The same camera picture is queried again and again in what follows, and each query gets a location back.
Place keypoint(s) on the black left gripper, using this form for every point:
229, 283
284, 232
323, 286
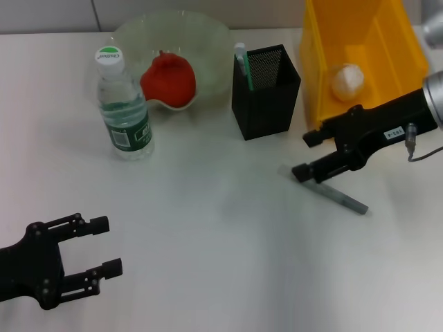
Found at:
34, 266

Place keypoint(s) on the clear green-label water bottle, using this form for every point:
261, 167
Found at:
128, 135

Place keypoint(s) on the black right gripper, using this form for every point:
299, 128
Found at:
380, 124

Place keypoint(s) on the yellow plastic bin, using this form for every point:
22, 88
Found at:
380, 69

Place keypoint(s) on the translucent green fruit plate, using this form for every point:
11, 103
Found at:
211, 52

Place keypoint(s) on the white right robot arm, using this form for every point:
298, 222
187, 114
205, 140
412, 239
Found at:
436, 100

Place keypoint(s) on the white paper ball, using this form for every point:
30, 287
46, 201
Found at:
347, 83

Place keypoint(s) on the grey pen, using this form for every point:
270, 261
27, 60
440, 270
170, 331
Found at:
346, 200

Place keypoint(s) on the green utility knife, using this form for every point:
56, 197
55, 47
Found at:
244, 65

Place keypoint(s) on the black mesh pen holder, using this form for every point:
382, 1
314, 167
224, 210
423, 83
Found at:
263, 114

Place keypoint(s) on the red-orange fruit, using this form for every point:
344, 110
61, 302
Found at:
169, 81

